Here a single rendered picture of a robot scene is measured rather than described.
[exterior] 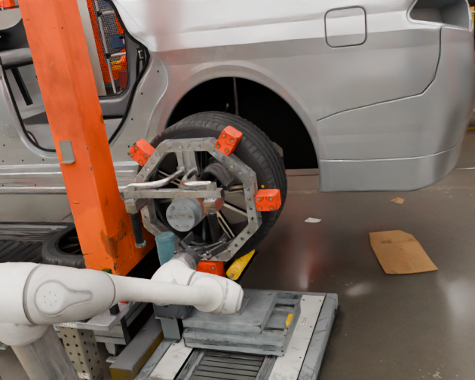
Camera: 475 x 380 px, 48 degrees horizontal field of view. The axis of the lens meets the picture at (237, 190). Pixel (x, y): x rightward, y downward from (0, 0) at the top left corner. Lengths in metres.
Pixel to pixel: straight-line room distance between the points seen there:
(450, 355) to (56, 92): 2.05
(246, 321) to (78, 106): 1.22
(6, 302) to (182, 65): 1.61
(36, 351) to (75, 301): 0.25
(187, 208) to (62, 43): 0.79
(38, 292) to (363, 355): 1.83
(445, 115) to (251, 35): 0.89
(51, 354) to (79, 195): 1.12
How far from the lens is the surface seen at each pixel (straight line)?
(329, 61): 2.36
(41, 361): 1.39
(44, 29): 2.27
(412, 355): 2.70
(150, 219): 2.41
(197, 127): 2.25
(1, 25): 7.67
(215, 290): 1.59
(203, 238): 2.46
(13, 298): 1.23
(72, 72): 2.25
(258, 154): 2.21
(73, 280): 1.16
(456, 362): 2.68
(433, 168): 2.47
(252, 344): 2.57
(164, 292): 1.46
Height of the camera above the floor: 1.63
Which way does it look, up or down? 19 degrees down
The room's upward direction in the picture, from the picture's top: 8 degrees counter-clockwise
